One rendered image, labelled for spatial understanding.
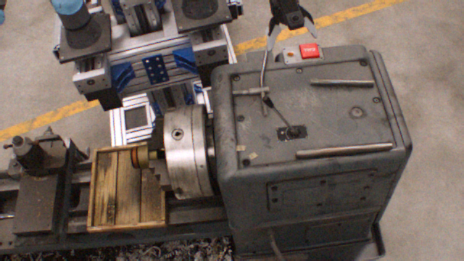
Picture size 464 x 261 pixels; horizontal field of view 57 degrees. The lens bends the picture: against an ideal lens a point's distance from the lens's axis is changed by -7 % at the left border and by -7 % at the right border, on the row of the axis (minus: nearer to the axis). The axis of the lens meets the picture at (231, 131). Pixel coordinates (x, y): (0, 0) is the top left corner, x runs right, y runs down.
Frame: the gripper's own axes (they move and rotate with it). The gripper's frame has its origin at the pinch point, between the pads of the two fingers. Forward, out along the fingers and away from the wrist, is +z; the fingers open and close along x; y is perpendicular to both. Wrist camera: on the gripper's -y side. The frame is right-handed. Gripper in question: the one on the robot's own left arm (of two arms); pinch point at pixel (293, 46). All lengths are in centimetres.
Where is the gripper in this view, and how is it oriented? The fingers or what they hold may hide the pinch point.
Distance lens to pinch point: 136.3
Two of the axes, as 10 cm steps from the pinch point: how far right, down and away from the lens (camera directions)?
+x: -9.6, 2.9, -0.5
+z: 1.8, 7.1, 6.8
